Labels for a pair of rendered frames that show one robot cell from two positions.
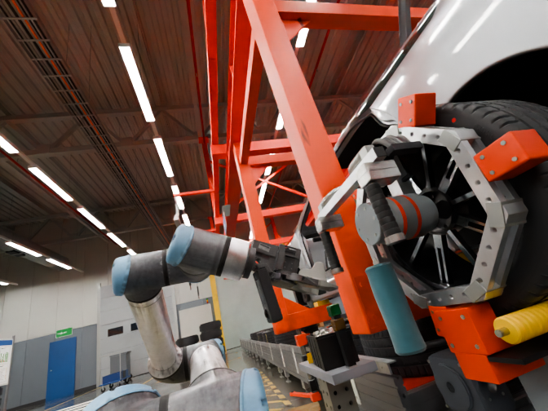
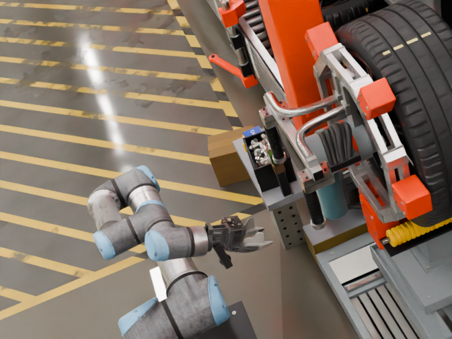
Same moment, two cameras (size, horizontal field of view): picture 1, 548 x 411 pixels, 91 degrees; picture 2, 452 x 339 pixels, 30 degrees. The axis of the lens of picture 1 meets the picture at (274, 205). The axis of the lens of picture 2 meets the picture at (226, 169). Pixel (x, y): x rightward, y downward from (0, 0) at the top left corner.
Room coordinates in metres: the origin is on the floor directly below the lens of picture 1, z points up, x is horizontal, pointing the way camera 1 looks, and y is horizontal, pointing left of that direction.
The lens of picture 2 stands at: (-1.14, -0.43, 2.51)
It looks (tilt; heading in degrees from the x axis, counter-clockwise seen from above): 39 degrees down; 12
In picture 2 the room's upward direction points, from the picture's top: 21 degrees counter-clockwise
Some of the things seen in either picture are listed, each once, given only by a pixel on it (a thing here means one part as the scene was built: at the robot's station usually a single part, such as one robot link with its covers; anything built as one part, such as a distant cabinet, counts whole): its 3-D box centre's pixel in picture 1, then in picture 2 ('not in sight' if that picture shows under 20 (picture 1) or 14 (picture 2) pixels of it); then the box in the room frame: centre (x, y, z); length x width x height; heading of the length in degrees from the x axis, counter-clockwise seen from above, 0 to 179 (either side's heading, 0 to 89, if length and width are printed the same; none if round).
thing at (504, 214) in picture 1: (413, 214); (362, 136); (0.84, -0.42, 0.85); 0.54 x 0.07 x 0.54; 16
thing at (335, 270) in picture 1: (330, 251); (274, 141); (0.94, -0.15, 0.83); 0.04 x 0.04 x 0.16
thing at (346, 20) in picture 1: (422, 29); not in sight; (1.66, -1.60, 2.54); 2.58 x 0.12 x 0.42; 106
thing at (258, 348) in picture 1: (262, 342); not in sight; (8.04, 1.26, 0.20); 6.81 x 0.86 x 0.39; 16
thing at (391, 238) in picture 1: (382, 211); (313, 206); (0.61, -0.24, 0.83); 0.04 x 0.04 x 0.16
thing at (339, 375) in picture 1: (332, 365); (270, 165); (1.28, -0.06, 0.44); 0.43 x 0.17 x 0.03; 16
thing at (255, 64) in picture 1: (249, 111); not in sight; (2.20, -0.01, 2.68); 1.77 x 0.10 x 0.12; 16
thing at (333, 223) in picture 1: (329, 223); (275, 114); (0.95, -0.18, 0.93); 0.09 x 0.05 x 0.05; 106
